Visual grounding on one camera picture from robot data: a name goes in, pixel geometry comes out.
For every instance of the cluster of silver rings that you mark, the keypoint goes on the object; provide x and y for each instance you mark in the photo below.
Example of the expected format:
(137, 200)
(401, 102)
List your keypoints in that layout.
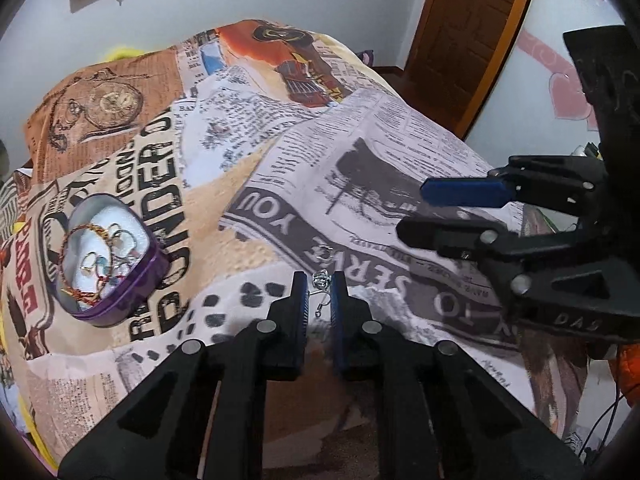
(120, 245)

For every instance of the yellow curved cushion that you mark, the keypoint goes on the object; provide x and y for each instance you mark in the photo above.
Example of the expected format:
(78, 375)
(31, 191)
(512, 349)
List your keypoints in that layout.
(125, 51)

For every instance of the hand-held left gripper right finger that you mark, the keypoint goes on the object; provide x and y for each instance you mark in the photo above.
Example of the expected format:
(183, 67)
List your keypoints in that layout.
(337, 310)

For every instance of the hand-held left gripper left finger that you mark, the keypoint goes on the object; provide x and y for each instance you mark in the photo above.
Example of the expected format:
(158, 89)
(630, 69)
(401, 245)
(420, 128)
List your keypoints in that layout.
(300, 305)

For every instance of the newspaper print blanket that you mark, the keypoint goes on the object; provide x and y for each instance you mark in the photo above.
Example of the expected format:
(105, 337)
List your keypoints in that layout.
(250, 160)

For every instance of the brown wooden door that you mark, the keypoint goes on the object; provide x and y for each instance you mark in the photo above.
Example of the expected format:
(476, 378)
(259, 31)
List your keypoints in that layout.
(465, 40)

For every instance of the pink wall sticker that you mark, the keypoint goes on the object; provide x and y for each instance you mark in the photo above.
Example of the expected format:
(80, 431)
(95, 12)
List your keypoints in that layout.
(560, 75)

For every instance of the purple heart-shaped tin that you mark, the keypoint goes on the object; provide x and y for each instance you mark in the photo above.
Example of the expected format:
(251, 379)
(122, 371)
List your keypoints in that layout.
(142, 272)

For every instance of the dark bag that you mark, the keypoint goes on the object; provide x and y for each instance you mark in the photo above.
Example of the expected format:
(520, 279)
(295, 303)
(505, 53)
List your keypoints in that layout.
(366, 56)

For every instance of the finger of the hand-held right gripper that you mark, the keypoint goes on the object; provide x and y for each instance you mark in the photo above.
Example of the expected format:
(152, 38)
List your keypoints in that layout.
(450, 237)
(460, 192)

